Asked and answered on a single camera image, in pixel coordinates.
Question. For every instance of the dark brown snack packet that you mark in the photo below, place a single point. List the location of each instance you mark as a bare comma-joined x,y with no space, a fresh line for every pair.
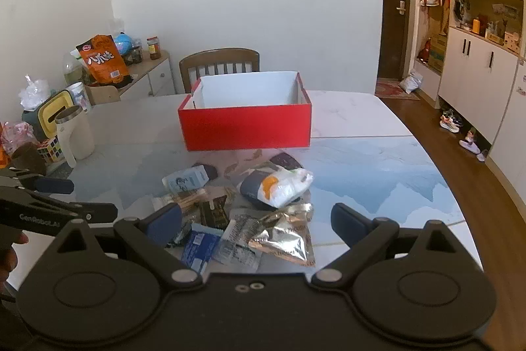
214,213

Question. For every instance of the pink plastic bag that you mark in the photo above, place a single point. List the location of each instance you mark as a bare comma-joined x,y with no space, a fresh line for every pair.
16,135

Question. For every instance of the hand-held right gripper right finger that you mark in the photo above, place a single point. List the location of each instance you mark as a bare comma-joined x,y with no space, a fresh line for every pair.
347,221

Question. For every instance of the green yellow tissue box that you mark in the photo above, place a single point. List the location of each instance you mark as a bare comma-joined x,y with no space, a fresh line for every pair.
45,116

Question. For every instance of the cardboard storage box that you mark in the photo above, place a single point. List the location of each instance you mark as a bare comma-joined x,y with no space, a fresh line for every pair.
437,53

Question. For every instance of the white tumbler mug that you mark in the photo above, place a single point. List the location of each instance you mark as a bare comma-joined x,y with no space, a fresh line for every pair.
76,137

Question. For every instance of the patterned door mat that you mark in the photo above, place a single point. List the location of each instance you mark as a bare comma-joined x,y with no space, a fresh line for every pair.
392,90

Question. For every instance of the blue tissue pack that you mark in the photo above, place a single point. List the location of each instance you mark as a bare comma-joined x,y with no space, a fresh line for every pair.
187,178

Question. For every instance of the white side cabinet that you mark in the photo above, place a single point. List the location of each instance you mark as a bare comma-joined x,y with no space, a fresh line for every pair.
156,79

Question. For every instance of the red-lidded glass jar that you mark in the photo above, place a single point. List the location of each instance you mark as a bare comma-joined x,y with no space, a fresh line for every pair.
153,48

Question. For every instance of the brown wooden chair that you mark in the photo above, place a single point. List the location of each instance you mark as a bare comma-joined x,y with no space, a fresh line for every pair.
222,61

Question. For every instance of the white orange plastic bag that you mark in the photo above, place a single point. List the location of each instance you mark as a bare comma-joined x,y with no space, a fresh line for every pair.
283,186

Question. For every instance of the cotton swab pack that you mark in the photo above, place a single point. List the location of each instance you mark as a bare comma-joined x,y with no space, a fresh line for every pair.
185,199

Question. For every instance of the red cardboard box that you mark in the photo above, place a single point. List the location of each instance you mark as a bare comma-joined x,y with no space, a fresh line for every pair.
246,129

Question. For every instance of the blue globe ball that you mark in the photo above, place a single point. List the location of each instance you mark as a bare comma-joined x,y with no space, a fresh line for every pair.
122,43

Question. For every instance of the dark flat pouch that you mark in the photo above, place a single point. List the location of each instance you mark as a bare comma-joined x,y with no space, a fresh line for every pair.
285,161

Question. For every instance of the orange snack bag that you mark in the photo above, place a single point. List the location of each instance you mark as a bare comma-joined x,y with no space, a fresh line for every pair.
105,61

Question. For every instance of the blue wipe packet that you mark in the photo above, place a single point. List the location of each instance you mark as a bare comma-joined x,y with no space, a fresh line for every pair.
199,248

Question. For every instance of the white pink sneaker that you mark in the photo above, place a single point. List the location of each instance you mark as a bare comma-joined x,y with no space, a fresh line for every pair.
469,145

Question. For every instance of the clear plastic bottle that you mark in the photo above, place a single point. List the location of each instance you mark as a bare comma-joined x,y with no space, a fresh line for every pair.
72,67

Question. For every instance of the silver foil packet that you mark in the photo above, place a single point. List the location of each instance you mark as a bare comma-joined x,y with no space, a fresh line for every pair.
283,240

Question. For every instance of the dark glass jar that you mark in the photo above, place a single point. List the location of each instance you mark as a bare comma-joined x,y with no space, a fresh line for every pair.
137,55

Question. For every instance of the person's left hand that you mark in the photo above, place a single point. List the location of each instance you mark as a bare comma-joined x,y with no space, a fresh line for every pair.
9,256

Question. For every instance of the white printed sachet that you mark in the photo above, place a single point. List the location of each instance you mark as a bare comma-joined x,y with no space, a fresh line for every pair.
238,240

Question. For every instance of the puzzle cube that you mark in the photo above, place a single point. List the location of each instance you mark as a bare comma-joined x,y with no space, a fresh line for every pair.
51,150

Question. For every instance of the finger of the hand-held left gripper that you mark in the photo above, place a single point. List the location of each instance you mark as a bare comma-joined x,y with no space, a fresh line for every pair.
55,185
100,212

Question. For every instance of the dark brown door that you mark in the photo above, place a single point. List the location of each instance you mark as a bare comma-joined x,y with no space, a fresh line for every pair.
393,5

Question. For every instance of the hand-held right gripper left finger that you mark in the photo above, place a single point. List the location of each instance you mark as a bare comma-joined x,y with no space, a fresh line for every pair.
164,221

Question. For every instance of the grey orange sneaker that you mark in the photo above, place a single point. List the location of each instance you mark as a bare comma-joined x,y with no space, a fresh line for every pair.
450,122

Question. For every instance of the printed white cup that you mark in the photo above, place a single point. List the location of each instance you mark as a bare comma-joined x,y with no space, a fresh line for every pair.
79,96

